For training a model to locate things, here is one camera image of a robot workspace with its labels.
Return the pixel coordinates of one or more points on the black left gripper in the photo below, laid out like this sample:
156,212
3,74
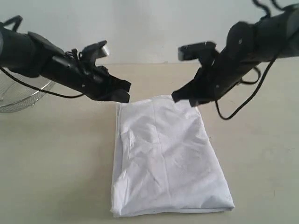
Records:
64,71

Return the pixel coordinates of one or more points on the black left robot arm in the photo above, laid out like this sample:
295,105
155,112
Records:
32,55

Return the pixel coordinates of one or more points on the white t-shirt red print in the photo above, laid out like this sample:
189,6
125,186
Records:
164,161

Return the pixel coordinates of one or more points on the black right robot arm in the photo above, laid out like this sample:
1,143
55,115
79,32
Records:
247,46

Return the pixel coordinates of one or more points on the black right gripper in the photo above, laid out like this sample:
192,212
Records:
209,84

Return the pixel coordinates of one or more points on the metal mesh basket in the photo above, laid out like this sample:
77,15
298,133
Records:
15,97

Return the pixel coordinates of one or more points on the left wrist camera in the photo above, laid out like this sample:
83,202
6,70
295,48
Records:
89,54

